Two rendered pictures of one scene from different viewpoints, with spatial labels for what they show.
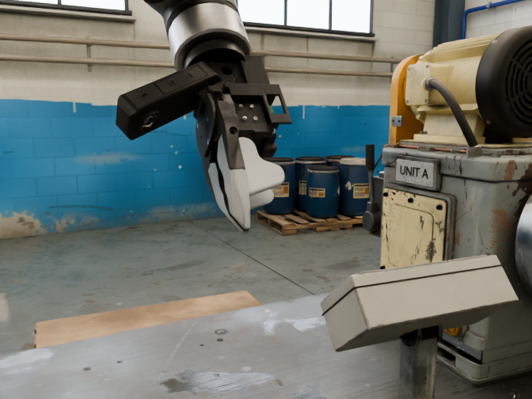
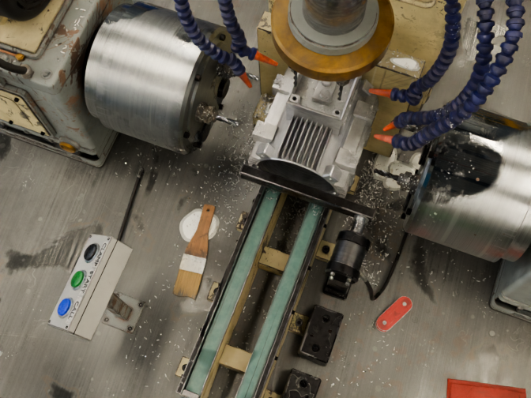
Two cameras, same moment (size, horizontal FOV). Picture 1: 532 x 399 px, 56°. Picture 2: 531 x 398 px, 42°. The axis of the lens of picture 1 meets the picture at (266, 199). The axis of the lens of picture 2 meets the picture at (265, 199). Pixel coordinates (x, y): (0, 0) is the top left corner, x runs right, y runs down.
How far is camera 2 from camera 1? 99 cm
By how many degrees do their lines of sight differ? 66
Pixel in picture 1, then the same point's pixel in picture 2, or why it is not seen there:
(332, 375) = (13, 227)
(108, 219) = not seen: outside the picture
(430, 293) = (99, 295)
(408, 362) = not seen: hidden behind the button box
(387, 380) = (48, 203)
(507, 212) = (73, 94)
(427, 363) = not seen: hidden behind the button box
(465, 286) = (110, 273)
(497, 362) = (106, 145)
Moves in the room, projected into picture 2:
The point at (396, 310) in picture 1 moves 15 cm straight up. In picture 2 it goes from (94, 321) to (67, 303)
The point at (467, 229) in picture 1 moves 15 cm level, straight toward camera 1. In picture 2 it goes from (48, 107) to (74, 175)
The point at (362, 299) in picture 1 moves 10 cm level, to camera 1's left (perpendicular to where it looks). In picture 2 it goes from (80, 334) to (32, 380)
